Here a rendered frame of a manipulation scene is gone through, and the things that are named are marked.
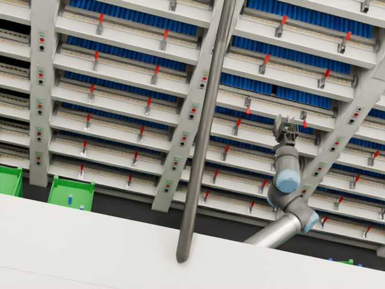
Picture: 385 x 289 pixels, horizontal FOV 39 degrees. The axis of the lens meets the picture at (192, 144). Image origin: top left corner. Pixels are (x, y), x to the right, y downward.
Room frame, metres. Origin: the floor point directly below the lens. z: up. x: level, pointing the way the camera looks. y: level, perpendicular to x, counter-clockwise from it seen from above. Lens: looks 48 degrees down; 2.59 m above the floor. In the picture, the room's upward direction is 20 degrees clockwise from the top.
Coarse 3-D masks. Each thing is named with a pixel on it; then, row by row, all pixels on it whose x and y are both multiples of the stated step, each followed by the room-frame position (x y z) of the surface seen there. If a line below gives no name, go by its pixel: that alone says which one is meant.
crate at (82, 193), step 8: (56, 176) 1.49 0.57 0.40; (56, 184) 1.48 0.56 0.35; (64, 184) 1.50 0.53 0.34; (72, 184) 1.51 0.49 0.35; (80, 184) 1.52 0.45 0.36; (88, 184) 1.52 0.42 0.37; (56, 192) 1.45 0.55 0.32; (64, 192) 1.47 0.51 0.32; (72, 192) 1.48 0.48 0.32; (80, 192) 1.50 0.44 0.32; (88, 192) 1.51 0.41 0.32; (48, 200) 1.36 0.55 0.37; (56, 200) 1.41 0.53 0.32; (64, 200) 1.42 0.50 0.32; (72, 200) 1.44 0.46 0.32; (80, 200) 1.45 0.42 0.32; (88, 200) 1.47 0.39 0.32; (88, 208) 1.43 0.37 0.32
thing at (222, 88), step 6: (222, 90) 1.84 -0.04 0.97; (228, 90) 1.84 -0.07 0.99; (234, 90) 1.85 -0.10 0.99; (240, 90) 1.86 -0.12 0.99; (234, 96) 1.84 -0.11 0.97; (252, 96) 1.86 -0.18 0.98; (258, 96) 1.87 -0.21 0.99; (264, 96) 1.88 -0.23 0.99; (258, 102) 1.86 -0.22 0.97; (276, 102) 1.88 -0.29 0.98; (282, 102) 1.89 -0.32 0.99; (288, 102) 1.90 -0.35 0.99; (300, 108) 1.91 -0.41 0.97; (306, 108) 1.90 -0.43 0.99; (312, 108) 1.92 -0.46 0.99; (318, 108) 1.93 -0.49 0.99; (324, 114) 1.93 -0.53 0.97; (330, 114) 1.93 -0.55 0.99
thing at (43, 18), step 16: (32, 0) 1.65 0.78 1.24; (48, 0) 1.66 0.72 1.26; (32, 16) 1.65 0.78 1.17; (48, 16) 1.66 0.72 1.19; (32, 32) 1.65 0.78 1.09; (48, 32) 1.66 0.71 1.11; (32, 48) 1.65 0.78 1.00; (48, 48) 1.66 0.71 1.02; (32, 64) 1.65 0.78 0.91; (48, 64) 1.66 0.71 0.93; (32, 80) 1.65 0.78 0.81; (48, 80) 1.66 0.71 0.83; (32, 96) 1.65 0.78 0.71; (48, 96) 1.66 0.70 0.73; (32, 112) 1.65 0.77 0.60; (48, 112) 1.66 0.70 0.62; (32, 128) 1.65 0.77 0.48; (48, 128) 1.66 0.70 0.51; (32, 144) 1.65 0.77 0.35; (32, 160) 1.65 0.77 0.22; (48, 160) 1.68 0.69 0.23; (32, 176) 1.65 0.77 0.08; (48, 176) 1.70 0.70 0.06
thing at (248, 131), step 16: (224, 112) 1.89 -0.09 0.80; (240, 112) 1.92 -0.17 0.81; (224, 128) 1.83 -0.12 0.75; (240, 128) 1.86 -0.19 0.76; (256, 128) 1.90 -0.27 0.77; (304, 128) 1.97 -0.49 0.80; (256, 144) 1.85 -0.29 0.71; (272, 144) 1.85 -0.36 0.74; (304, 144) 1.92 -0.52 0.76; (320, 144) 1.92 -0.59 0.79
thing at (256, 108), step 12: (228, 84) 1.89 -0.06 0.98; (228, 96) 1.83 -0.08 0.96; (240, 96) 1.85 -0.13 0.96; (240, 108) 1.82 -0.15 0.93; (252, 108) 1.83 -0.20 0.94; (264, 108) 1.85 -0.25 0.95; (276, 108) 1.87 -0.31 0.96; (288, 108) 1.89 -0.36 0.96; (336, 108) 1.96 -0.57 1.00; (300, 120) 1.86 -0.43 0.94; (312, 120) 1.88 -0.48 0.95; (324, 120) 1.91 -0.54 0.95; (336, 120) 1.91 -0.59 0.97
